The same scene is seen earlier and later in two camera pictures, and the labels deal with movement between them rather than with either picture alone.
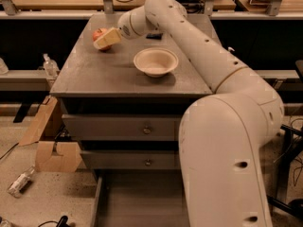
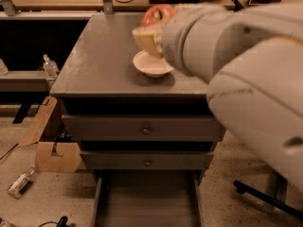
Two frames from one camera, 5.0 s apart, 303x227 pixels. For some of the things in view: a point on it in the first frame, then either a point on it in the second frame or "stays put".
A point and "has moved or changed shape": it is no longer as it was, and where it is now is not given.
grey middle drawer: [132, 159] stays put
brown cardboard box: [45, 161] stays put
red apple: [97, 33] has moved or changed shape
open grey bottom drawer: [140, 198] stays put
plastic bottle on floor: [18, 184] stays put
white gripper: [125, 29] → [171, 38]
